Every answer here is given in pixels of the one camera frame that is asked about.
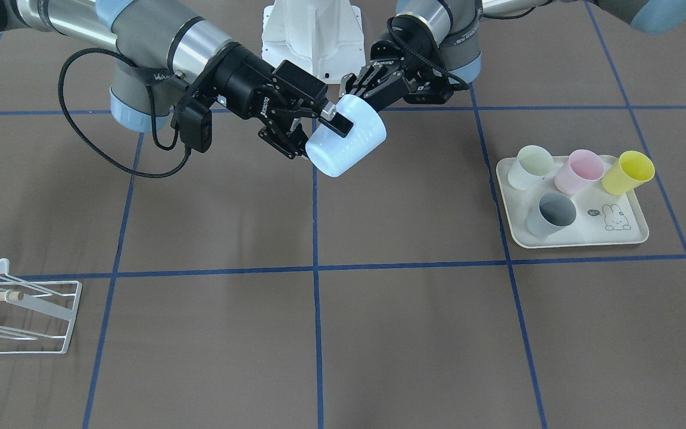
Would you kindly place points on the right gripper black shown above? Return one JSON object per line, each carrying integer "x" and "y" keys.
{"x": 242, "y": 83}

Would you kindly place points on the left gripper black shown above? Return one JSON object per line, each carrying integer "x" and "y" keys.
{"x": 401, "y": 37}

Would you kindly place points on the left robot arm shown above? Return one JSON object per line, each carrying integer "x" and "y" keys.
{"x": 462, "y": 29}

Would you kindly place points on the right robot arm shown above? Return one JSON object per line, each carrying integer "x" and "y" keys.
{"x": 172, "y": 66}

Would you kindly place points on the pale green cup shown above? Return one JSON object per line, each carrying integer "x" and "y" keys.
{"x": 532, "y": 164}

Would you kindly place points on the pink cup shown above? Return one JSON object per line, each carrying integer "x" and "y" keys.
{"x": 581, "y": 169}

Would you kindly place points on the grey cup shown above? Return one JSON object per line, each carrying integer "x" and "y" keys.
{"x": 553, "y": 213}

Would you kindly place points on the yellow cup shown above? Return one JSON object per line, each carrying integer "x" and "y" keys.
{"x": 629, "y": 171}

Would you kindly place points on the cream serving tray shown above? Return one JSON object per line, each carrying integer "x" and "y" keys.
{"x": 601, "y": 218}

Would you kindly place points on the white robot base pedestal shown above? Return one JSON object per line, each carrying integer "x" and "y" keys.
{"x": 324, "y": 38}

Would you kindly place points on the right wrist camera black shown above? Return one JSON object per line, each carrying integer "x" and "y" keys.
{"x": 193, "y": 120}

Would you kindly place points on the white wire cup rack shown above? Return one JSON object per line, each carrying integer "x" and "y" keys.
{"x": 56, "y": 300}

